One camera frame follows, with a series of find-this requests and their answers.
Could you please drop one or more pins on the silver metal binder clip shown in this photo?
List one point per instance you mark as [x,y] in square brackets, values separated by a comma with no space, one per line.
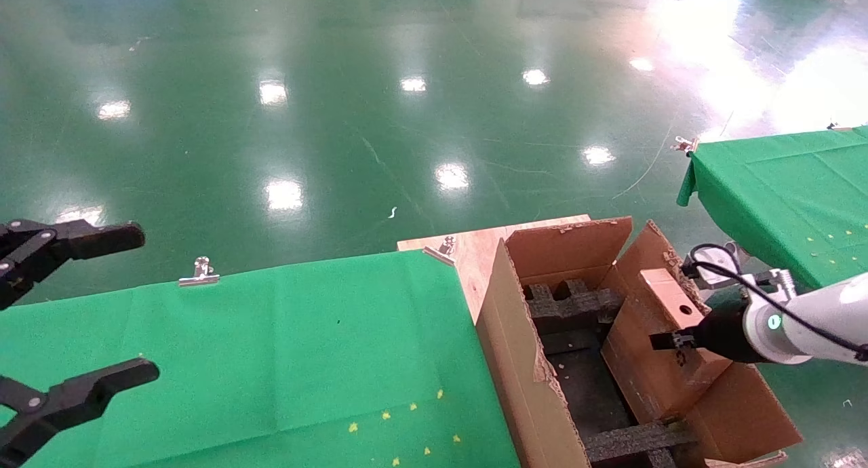
[200,275]
[834,125]
[686,144]
[446,245]

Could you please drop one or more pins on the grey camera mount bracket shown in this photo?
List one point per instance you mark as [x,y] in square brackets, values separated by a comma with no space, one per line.
[780,279]

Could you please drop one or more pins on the small cardboard box with hole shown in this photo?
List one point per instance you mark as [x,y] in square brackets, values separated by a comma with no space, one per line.
[651,373]

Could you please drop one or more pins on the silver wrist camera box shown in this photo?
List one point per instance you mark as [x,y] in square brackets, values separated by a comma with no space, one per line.
[712,259]

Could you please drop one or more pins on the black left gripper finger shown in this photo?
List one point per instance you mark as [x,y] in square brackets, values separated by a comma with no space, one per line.
[102,238]
[81,393]

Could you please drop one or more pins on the large open cardboard carton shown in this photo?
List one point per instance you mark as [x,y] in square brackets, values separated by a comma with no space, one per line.
[522,386]

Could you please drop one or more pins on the large green tablecloth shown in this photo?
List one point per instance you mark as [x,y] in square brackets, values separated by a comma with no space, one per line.
[237,346]

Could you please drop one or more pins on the green tablecloth with fold lines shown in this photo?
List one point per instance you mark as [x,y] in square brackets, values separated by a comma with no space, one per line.
[780,183]

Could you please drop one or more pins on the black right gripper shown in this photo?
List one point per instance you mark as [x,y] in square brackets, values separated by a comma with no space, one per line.
[722,336]

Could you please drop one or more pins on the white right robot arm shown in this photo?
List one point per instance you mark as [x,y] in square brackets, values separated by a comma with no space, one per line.
[814,322]

